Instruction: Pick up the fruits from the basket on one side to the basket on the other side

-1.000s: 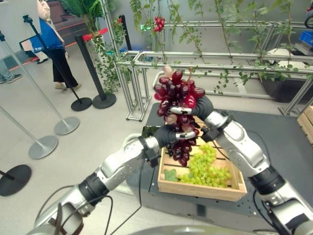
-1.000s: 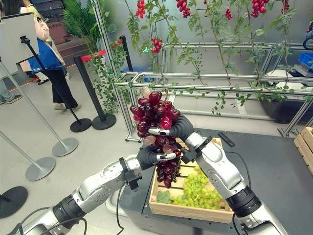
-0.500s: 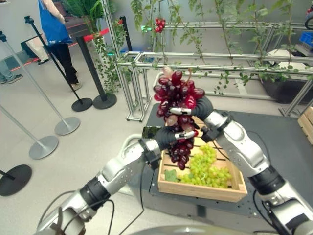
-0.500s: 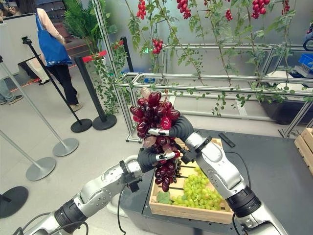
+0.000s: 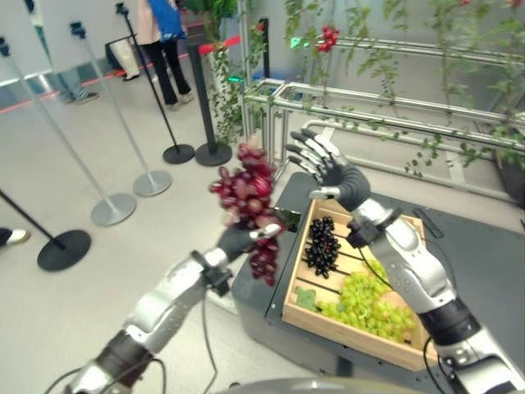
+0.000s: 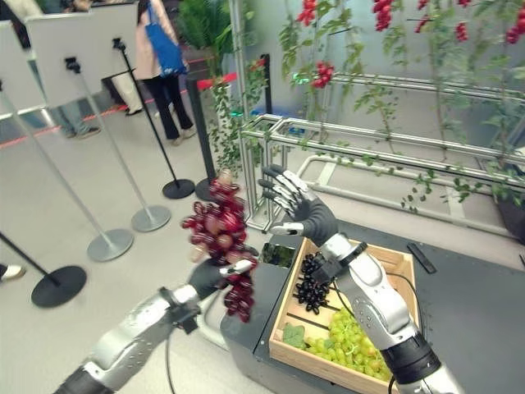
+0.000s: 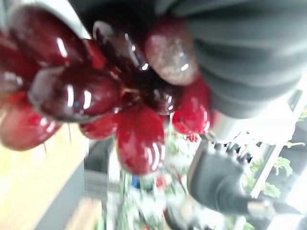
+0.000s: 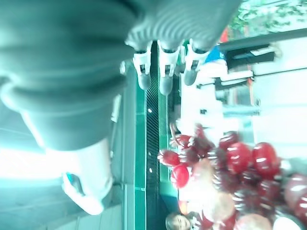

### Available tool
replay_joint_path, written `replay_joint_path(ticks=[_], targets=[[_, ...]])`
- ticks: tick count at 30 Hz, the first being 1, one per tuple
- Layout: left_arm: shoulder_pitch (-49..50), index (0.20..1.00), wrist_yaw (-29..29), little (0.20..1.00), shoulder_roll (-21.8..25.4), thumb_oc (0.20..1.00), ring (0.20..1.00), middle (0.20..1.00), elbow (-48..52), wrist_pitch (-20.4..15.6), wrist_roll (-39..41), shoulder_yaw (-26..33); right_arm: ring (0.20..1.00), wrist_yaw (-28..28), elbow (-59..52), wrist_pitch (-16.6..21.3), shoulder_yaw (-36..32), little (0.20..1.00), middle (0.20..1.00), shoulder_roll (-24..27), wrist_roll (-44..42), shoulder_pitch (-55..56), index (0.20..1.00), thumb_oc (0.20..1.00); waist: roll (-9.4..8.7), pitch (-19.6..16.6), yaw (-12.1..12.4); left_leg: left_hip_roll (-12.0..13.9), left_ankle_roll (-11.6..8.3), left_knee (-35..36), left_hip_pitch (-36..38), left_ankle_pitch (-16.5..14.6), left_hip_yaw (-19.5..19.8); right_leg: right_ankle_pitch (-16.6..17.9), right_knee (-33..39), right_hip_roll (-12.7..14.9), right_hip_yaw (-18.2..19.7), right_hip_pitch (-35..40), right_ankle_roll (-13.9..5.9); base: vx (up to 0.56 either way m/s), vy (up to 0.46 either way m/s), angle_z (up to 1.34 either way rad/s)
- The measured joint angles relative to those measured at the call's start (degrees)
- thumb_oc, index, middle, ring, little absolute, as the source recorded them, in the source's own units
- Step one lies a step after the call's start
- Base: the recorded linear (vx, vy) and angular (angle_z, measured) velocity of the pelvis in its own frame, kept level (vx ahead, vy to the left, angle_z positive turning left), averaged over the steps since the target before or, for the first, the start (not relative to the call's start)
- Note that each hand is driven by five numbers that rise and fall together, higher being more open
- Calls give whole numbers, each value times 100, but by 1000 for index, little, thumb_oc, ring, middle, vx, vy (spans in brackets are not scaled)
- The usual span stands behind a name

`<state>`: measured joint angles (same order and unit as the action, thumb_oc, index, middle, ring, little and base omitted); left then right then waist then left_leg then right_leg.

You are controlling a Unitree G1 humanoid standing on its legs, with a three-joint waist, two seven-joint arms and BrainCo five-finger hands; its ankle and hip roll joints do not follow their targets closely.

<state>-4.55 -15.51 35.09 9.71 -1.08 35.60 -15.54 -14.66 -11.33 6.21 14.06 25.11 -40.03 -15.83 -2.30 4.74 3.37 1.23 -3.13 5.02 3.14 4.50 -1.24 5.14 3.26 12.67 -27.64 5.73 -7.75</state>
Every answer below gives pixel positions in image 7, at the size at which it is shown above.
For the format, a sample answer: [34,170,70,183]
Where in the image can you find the left robot hand black cloth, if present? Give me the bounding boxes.
[4,0,307,141]

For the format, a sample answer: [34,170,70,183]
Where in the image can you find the red grape bunch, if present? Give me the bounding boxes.
[0,7,213,177]

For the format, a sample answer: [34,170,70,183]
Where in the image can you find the green plant with red berries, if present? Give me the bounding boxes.
[100,123,240,230]

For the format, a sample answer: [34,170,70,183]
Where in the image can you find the green leafy plant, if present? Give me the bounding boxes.
[241,141,307,199]

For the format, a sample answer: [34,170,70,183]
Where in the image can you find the white shelf frame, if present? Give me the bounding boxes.
[250,90,307,198]

